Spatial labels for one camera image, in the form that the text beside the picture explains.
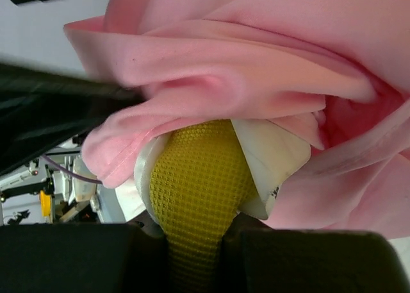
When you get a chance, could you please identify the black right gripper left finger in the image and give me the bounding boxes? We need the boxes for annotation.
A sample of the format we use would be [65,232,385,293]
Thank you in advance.
[1,213,170,292]

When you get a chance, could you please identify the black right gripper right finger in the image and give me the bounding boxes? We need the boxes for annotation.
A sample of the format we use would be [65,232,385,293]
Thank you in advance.
[220,214,409,293]

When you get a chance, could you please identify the white pillow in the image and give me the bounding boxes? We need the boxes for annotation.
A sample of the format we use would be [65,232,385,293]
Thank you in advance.
[133,120,257,292]

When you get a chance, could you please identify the pink pillowcase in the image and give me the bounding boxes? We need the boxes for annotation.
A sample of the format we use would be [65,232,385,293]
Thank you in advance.
[64,0,409,239]

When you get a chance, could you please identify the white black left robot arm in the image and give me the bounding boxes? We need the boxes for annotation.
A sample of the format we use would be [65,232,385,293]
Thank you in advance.
[1,63,145,174]

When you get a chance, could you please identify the white pillow care label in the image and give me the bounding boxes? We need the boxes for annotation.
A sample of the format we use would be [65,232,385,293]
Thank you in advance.
[231,119,311,220]

